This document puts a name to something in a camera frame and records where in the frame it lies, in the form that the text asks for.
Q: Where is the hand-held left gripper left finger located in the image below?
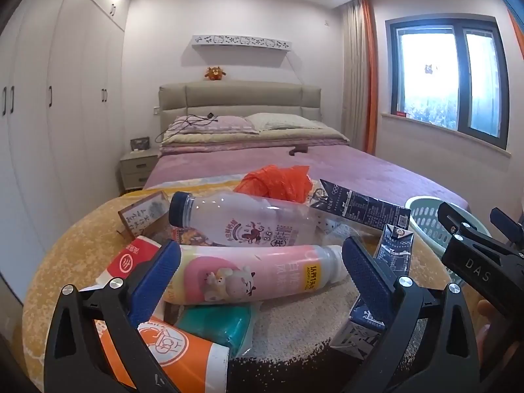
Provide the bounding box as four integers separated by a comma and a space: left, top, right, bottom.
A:
44, 239, 183, 393

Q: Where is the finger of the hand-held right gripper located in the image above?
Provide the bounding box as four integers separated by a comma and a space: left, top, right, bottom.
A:
489, 208, 524, 250
437, 201, 492, 246

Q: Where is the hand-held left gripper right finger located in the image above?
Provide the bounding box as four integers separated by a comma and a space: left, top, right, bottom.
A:
342, 235, 479, 393

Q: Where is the light green plastic basket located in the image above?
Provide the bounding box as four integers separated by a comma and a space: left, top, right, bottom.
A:
405, 196, 492, 287

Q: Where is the teal plastic packet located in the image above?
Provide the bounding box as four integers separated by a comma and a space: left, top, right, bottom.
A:
176, 304, 256, 357

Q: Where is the pink yogurt drink bottle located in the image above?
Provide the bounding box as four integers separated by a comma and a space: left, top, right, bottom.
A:
166, 244, 348, 306

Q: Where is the clear plastic milk bottle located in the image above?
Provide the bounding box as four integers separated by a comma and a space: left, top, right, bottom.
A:
169, 192, 328, 248

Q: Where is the person's right hand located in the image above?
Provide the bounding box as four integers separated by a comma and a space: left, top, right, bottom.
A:
476, 299, 508, 361

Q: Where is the red white carton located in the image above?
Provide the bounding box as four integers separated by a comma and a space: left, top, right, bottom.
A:
95, 236, 163, 291

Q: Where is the small dark blue milk carton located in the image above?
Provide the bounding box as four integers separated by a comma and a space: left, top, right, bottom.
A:
372, 224, 415, 273

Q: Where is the printed snack packet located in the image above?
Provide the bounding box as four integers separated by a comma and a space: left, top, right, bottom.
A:
171, 228, 230, 247

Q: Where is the crushed dark blue milk carton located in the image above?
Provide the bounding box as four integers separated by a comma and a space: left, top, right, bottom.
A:
331, 295, 387, 361

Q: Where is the long dark blue milk carton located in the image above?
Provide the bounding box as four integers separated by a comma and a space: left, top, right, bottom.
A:
309, 179, 412, 232

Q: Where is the brown framed card box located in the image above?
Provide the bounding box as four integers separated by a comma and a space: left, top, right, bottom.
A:
118, 192, 170, 239

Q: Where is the orange and white paper cup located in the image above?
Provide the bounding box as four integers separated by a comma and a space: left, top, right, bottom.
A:
96, 315, 231, 393

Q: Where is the beige fuzzy mat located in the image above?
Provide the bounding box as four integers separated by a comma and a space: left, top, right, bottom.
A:
229, 278, 430, 393

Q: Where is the bed with purple cover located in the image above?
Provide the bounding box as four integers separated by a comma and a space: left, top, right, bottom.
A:
143, 81, 469, 214

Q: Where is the white nightstand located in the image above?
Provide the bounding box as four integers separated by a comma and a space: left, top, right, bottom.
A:
119, 148, 161, 192

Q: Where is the orange plastic bag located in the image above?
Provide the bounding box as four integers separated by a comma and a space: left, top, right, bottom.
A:
234, 164, 312, 205

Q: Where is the dark framed window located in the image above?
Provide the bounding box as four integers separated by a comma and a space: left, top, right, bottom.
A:
385, 17, 512, 150

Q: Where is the folded quilt stack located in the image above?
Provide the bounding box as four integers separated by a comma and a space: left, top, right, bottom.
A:
159, 129, 350, 156

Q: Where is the pink pillow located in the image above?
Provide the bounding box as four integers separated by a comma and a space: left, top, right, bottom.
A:
174, 115, 260, 135

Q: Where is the beige and orange curtain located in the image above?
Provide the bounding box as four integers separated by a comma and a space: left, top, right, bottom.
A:
342, 0, 377, 154

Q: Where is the white pillow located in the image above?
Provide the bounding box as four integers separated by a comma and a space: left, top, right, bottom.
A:
246, 112, 324, 131

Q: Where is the white wardrobe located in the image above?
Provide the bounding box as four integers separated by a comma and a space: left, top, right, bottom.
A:
0, 0, 132, 279

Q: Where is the black cable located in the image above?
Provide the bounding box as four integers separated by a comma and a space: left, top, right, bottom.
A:
161, 112, 217, 142

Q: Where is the white wall shelf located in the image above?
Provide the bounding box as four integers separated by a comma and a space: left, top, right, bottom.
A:
191, 34, 292, 55

